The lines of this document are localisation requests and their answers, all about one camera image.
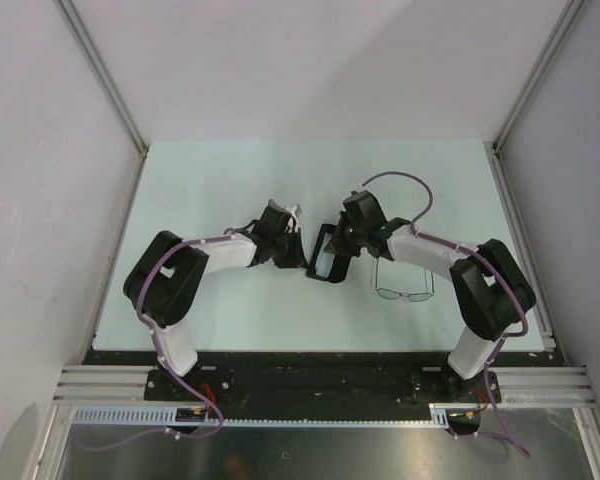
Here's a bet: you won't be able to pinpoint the blue cleaning cloth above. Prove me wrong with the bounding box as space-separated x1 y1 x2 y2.
314 235 335 278

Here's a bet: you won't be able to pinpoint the black glasses case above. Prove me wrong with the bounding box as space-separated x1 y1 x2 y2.
306 224 351 284

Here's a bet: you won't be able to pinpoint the thin wire-frame glasses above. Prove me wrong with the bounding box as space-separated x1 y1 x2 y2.
374 259 435 303

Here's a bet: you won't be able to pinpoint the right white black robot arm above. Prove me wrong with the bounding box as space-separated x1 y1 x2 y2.
316 190 536 401

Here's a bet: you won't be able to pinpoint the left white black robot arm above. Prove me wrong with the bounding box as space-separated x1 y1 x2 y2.
123 201 308 400

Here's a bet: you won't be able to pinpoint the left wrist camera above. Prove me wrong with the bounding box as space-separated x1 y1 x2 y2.
284 204 302 220

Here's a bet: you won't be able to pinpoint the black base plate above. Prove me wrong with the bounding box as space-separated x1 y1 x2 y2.
83 350 565 423

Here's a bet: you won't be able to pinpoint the aluminium front rail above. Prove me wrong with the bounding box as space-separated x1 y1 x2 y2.
53 365 597 408

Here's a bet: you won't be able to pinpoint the slotted cable duct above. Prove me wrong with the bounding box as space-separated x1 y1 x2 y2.
72 402 486 430

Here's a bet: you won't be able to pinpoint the left aluminium corner post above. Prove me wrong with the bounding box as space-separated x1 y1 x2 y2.
53 0 148 160

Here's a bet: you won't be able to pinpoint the aluminium corner post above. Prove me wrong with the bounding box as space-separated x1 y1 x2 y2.
53 0 148 160
491 0 589 153

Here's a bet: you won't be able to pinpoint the right aluminium corner post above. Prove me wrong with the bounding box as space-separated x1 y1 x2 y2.
491 0 589 153

